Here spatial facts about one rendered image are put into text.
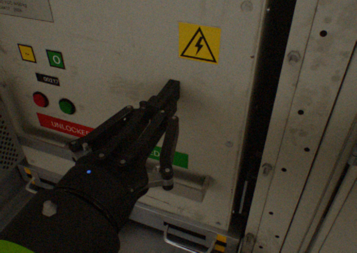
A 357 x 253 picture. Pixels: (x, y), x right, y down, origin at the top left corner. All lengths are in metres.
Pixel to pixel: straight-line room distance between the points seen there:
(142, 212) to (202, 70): 0.38
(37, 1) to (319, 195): 0.52
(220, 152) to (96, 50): 0.25
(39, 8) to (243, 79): 0.32
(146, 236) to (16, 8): 0.51
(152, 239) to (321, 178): 0.39
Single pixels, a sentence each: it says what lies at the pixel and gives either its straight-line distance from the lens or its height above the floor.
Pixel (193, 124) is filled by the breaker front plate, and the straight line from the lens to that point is 0.50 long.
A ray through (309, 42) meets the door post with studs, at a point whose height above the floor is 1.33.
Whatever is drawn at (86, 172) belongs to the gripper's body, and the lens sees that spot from 0.31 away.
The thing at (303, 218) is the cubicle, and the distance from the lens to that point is 0.60.
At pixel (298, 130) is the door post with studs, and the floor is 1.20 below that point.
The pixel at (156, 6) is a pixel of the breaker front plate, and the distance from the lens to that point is 0.43.
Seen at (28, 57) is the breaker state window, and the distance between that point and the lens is 0.62.
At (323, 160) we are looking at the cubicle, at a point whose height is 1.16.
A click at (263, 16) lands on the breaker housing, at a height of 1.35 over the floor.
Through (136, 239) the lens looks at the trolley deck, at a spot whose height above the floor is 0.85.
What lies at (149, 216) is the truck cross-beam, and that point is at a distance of 0.72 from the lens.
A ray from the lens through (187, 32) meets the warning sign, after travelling 0.43.
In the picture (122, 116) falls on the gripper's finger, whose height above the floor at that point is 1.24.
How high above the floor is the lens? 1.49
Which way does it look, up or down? 38 degrees down
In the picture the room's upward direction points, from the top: straight up
